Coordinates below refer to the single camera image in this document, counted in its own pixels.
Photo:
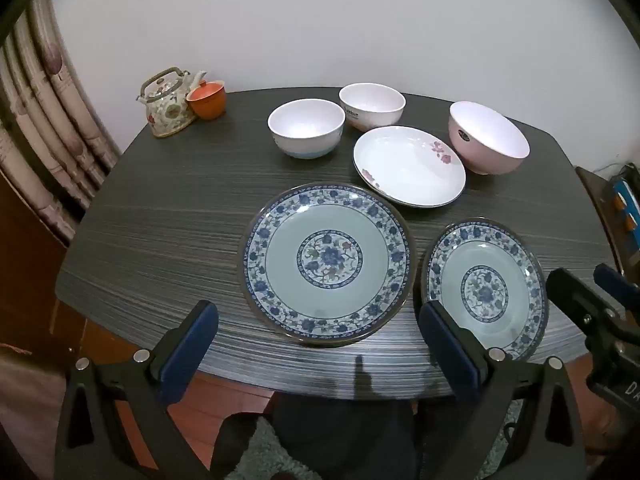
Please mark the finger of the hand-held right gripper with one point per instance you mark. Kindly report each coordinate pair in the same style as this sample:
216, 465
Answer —
617, 285
580, 300

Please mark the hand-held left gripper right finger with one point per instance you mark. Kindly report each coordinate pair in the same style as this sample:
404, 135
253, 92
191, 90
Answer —
450, 355

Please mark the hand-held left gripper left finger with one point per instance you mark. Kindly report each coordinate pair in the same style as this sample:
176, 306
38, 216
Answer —
190, 347

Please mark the small blue floral plate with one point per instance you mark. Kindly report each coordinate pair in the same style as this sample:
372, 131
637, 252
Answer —
482, 290

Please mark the large blue floral plate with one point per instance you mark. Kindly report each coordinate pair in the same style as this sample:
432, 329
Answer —
327, 260

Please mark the pink bowl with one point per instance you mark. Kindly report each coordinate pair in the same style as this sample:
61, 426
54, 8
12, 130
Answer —
492, 137

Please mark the white plate with pink flowers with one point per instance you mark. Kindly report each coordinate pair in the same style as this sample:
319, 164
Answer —
407, 167

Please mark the white bowl with blue print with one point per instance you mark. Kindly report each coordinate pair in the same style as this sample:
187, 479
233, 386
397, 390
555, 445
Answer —
306, 127

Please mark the white ribbed bowl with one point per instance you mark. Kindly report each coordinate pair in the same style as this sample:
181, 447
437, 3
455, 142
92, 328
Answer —
372, 102

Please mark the blue box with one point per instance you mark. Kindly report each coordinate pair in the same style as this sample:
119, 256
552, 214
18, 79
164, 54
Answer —
627, 210

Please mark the green fluffy cloth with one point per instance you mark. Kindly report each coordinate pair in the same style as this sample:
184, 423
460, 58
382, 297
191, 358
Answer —
260, 455

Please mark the person's dark pants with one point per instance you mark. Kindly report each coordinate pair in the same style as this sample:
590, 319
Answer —
325, 435

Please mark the floral ceramic teapot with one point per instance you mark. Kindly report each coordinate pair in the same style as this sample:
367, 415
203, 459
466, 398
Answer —
167, 107

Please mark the orange lidded cup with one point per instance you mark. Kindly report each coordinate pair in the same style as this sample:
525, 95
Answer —
206, 102

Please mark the patterned curtain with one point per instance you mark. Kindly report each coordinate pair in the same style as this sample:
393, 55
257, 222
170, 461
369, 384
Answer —
50, 120

